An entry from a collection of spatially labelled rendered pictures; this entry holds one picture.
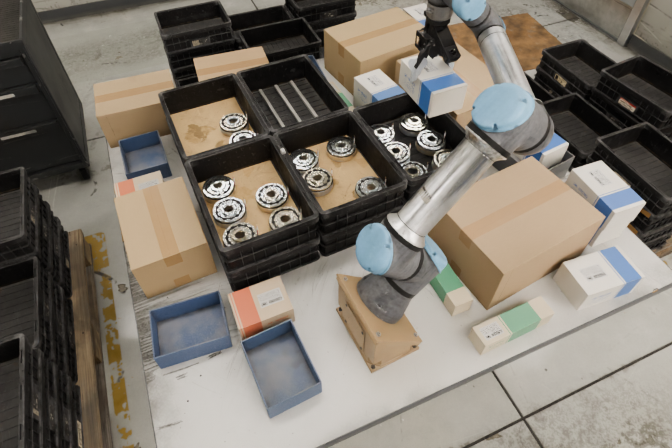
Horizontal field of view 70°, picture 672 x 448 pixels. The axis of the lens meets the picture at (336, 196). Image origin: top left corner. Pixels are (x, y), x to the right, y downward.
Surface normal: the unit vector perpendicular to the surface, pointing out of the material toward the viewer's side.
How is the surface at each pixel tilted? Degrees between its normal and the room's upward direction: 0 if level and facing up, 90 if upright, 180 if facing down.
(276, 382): 0
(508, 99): 38
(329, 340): 0
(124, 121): 90
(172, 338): 0
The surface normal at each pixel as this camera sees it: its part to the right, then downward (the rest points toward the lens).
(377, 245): -0.75, -0.18
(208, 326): 0.00, -0.66
